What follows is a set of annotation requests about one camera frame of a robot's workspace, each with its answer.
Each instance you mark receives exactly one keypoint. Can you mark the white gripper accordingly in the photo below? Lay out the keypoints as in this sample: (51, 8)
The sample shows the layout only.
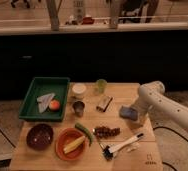
(141, 107)

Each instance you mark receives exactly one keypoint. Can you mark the blue sponge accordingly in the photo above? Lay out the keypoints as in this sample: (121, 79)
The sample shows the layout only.
(128, 112)

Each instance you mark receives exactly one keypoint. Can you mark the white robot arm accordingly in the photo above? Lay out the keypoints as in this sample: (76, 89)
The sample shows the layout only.
(152, 95)

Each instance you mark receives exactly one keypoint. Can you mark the green translucent cup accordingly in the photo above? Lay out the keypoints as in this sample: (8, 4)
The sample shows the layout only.
(101, 85)

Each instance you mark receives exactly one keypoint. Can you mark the metal cup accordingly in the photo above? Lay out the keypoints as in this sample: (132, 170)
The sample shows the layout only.
(78, 107)

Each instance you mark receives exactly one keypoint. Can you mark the small brown box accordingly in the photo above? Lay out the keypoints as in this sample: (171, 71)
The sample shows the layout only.
(104, 103)

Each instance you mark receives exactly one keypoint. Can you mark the bunch of dark grapes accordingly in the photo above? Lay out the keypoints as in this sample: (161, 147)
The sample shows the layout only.
(105, 132)

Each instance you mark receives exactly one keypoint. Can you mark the white dish brush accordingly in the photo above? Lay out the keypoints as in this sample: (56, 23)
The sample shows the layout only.
(108, 151)

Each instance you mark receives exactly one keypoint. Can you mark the green pepper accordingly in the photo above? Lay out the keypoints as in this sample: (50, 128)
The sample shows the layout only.
(85, 131)

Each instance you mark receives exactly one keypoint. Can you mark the yellow corn cob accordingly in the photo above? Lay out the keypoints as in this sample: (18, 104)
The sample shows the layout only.
(73, 145)

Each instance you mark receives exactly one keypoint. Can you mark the orange plate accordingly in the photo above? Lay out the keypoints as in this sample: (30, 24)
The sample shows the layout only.
(65, 137)

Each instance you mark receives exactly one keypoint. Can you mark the orange fruit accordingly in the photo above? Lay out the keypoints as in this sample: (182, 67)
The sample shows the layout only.
(54, 105)

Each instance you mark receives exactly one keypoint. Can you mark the green plastic tray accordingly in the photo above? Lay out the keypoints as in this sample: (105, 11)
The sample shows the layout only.
(41, 86)

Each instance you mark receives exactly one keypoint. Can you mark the grey folded cloth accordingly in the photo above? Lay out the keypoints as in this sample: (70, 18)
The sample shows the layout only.
(44, 101)

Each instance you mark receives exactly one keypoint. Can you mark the dark purple bowl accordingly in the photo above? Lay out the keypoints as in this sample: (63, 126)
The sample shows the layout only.
(40, 137)

